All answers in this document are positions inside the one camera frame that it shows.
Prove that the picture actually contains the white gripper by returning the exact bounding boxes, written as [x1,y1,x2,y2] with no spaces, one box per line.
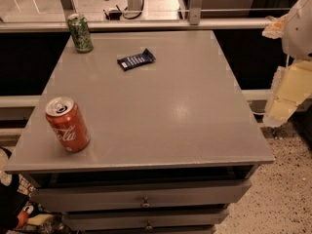
[262,0,312,128]

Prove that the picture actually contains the red Coca-Cola can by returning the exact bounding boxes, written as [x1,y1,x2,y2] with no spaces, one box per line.
[45,97,90,152]

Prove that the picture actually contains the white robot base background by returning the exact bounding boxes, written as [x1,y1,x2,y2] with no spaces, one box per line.
[100,0,145,20]

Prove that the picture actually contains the green soda can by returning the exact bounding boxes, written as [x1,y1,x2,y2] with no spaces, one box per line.
[67,14,94,53]

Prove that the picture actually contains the grey drawer cabinet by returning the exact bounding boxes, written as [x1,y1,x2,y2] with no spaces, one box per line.
[7,31,273,234]

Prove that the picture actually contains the dark blue snack bar wrapper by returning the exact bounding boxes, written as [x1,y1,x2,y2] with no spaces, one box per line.
[117,49,156,71]

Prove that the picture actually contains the lower grey drawer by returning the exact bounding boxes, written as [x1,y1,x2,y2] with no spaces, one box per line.
[63,209,228,231]

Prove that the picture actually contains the grey drawer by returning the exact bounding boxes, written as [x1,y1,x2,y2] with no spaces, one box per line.
[31,179,251,213]
[63,209,228,231]

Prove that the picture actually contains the upper metal drawer knob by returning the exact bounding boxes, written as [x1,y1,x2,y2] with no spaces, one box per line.
[140,197,150,208]

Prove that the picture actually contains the metal drawer knob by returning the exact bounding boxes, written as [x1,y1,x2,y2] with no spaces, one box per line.
[144,221,153,230]
[140,197,150,208]

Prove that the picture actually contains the lower metal drawer knob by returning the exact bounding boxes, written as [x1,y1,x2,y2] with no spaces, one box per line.
[144,221,153,230]

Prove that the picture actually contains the grey metal railing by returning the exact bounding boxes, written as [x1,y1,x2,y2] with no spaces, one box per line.
[0,0,276,32]

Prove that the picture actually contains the upper grey drawer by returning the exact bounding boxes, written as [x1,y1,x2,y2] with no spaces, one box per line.
[31,179,251,213]

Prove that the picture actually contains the penguin plush toy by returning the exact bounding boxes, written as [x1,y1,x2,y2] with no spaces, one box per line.
[17,203,54,229]

